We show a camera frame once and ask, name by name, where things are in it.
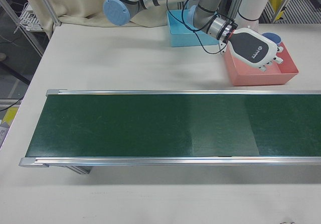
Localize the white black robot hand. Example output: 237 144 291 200
222 27 284 73

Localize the blue plastic cup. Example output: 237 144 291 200
262 32 281 45

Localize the pink plastic box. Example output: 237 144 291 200
224 41 299 87

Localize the light blue plastic box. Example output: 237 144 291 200
167 9 220 48

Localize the grey slotted metal grating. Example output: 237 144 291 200
260 0 321 24

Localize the green conveyor belt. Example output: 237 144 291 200
19 88 321 176

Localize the beige curtain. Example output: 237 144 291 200
19 0 181 38

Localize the yellow sheet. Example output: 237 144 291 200
2 107 19 124

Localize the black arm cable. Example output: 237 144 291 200
140 0 236 55

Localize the white post with base bracket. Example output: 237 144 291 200
219 0 276 55

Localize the slanted aluminium frame post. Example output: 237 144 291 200
35 0 62 28

